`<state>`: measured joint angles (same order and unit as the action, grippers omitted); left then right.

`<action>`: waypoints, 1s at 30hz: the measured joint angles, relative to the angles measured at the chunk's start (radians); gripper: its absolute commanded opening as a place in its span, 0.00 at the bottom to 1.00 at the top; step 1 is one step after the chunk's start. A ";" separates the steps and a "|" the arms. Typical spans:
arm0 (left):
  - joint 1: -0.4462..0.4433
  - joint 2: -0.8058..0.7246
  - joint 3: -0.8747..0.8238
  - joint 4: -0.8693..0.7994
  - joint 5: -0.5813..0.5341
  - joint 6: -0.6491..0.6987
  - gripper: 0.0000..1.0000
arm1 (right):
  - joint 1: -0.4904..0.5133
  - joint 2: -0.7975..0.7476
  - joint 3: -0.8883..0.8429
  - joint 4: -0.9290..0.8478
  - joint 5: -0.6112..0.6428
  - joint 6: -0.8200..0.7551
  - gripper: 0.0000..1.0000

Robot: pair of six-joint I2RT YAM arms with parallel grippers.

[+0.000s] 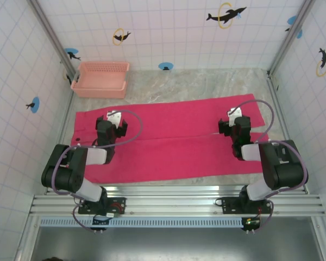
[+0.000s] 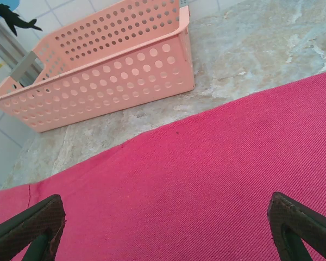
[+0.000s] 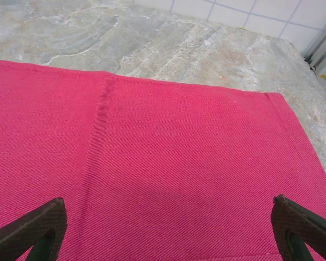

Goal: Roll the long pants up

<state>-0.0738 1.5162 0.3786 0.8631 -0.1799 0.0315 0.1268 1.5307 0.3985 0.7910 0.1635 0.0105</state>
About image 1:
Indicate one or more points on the pink long pants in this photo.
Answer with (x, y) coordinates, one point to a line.
(179, 152)

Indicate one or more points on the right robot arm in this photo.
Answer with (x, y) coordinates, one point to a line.
(282, 171)

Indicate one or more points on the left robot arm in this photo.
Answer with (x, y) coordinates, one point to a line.
(68, 174)

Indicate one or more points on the pink plastic basket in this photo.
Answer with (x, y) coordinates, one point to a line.
(100, 81)

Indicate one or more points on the blue circle dolphin sticker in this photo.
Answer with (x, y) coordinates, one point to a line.
(72, 53)
(292, 19)
(165, 66)
(35, 104)

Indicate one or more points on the right connector board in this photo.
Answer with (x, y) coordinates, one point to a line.
(251, 223)

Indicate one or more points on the connector board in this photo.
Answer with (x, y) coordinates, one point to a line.
(100, 221)
(251, 223)

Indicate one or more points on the left connector board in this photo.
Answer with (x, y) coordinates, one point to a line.
(100, 221)

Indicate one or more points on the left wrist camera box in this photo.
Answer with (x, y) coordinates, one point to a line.
(114, 117)

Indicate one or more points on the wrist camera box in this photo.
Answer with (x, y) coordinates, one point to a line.
(235, 112)
(114, 117)

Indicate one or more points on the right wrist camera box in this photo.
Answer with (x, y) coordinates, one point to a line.
(235, 112)

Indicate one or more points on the aluminium side rail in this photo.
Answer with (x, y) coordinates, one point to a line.
(68, 114)
(279, 108)

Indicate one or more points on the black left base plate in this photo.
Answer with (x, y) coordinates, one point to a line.
(123, 199)

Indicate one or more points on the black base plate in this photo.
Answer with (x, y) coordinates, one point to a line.
(225, 208)
(123, 199)

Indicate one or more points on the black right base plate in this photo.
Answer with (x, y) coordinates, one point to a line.
(225, 208)

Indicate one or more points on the aluminium mounting rail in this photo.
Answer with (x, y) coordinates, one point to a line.
(174, 201)

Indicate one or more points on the aluminium corner post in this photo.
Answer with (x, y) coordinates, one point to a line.
(291, 36)
(52, 35)

